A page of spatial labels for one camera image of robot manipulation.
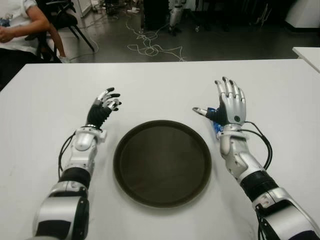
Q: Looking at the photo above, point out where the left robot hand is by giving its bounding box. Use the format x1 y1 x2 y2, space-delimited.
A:
86 87 123 130

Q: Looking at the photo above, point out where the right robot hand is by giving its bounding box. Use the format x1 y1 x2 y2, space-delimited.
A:
191 76 248 126

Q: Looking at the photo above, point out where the blue Oreo packet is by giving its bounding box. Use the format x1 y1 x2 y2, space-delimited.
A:
206 106 225 140

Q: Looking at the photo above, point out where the round dark brown tray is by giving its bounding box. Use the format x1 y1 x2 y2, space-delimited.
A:
112 119 213 208

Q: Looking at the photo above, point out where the neighbouring white table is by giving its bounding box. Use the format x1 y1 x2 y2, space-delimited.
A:
292 46 320 73

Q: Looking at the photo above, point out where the grey metal stand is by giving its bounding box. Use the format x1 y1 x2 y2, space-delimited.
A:
254 2 273 26

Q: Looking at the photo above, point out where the black chair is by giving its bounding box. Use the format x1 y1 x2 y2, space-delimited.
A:
24 32 63 63
37 0 97 52

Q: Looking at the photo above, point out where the white panel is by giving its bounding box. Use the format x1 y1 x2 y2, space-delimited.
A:
74 0 95 18

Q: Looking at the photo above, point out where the black cabinet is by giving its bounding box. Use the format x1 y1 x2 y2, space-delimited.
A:
141 0 172 31

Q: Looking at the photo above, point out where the white curved cabinet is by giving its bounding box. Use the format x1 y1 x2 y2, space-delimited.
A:
284 0 320 33

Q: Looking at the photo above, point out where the seated person white shirt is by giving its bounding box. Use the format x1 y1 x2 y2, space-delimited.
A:
0 0 68 87

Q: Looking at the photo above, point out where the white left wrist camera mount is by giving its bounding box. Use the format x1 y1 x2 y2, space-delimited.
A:
97 129 109 142

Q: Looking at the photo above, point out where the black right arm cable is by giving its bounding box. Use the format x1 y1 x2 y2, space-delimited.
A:
237 121 274 170

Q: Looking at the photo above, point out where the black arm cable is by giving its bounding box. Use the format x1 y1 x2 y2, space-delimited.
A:
58 132 77 178
237 121 274 170

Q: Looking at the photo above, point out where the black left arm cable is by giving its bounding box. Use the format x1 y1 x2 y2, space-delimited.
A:
58 132 77 178

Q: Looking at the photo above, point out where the thin grey floor cable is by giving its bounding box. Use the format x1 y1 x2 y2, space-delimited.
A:
67 19 111 62

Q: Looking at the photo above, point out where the thick white floor cable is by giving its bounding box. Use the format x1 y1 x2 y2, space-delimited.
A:
124 17 187 62

